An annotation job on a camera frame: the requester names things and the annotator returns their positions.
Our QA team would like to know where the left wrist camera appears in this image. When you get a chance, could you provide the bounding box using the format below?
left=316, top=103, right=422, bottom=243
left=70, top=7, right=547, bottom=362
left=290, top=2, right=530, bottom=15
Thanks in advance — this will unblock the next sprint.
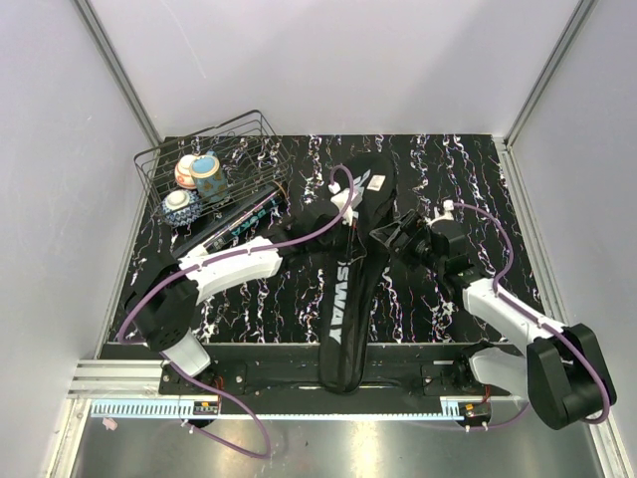
left=328, top=183, right=362, bottom=226

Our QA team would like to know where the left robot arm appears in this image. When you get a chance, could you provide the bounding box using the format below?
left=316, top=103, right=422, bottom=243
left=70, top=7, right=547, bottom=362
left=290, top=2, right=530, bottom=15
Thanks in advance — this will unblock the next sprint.
left=116, top=206, right=358, bottom=394

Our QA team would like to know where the blue patterned bowl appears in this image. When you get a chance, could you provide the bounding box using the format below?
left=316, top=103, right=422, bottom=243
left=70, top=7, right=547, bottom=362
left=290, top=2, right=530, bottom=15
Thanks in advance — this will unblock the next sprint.
left=161, top=189, right=202, bottom=227

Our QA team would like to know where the orange white bowl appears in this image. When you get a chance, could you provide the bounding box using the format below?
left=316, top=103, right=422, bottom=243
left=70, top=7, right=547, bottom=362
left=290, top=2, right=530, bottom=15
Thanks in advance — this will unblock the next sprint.
left=174, top=154, right=198, bottom=190

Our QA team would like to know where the black shuttlecock tube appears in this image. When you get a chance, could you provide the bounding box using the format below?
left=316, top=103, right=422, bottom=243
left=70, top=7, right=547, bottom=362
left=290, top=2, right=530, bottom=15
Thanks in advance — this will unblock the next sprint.
left=172, top=183, right=287, bottom=259

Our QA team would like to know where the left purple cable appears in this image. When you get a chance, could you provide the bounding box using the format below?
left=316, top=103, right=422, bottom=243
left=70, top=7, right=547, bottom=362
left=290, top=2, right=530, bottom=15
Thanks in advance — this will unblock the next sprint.
left=113, top=165, right=357, bottom=459

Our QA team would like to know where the black racket bag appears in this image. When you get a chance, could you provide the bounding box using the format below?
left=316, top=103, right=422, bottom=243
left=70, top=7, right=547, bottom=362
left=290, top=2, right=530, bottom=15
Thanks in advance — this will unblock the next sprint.
left=305, top=152, right=397, bottom=394

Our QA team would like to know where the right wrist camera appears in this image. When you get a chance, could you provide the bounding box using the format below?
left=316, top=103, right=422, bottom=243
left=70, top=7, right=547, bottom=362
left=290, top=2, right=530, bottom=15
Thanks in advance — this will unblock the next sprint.
left=427, top=199, right=455, bottom=226

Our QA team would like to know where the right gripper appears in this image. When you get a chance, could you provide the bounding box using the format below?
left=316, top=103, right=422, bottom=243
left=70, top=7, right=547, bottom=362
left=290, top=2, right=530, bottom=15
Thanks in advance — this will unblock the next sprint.
left=370, top=209, right=444, bottom=274

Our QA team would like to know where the blue butterfly mug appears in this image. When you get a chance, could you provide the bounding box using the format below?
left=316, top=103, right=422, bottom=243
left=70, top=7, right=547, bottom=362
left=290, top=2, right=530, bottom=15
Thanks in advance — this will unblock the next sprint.
left=189, top=150, right=228, bottom=203

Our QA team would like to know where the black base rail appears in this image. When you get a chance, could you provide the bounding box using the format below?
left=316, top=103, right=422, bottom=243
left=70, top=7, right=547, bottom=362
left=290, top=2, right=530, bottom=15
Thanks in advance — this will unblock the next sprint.
left=158, top=341, right=514, bottom=417

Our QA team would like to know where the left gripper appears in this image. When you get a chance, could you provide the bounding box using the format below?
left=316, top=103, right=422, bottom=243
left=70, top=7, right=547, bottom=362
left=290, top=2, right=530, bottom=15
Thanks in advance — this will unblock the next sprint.
left=309, top=215, right=366, bottom=264

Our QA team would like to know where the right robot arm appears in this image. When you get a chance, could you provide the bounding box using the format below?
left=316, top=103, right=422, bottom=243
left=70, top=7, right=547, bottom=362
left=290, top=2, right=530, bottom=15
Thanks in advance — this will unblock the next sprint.
left=371, top=211, right=617, bottom=430

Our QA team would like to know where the wire dish rack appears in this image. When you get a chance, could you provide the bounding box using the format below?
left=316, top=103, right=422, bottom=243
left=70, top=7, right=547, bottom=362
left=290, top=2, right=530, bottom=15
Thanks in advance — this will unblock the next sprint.
left=133, top=110, right=292, bottom=215

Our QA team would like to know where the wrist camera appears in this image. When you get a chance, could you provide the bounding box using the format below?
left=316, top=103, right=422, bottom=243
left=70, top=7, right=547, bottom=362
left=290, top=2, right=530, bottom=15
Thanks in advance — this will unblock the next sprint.
left=427, top=199, right=455, bottom=226
left=328, top=183, right=362, bottom=226

